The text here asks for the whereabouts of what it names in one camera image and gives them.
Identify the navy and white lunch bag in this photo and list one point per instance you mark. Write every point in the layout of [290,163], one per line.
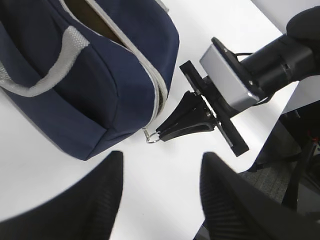
[87,73]

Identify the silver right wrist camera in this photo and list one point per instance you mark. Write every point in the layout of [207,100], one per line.
[235,75]

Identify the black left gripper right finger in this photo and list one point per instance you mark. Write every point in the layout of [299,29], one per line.
[235,210]

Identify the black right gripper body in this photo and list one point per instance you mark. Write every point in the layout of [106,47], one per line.
[223,112]

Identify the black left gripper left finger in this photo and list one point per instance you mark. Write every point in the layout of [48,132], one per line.
[85,211]

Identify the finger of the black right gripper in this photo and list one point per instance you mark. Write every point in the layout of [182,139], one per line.
[182,129]
[189,112]

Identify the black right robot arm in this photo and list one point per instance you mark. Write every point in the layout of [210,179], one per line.
[294,56]

